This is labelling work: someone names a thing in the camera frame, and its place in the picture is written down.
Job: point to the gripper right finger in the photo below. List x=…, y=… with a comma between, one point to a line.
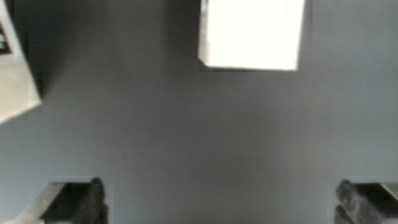
x=366, y=203

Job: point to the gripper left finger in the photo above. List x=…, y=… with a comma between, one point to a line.
x=78, y=206

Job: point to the white square tabletop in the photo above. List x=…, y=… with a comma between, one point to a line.
x=19, y=98

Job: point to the white table leg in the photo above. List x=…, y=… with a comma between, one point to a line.
x=250, y=33

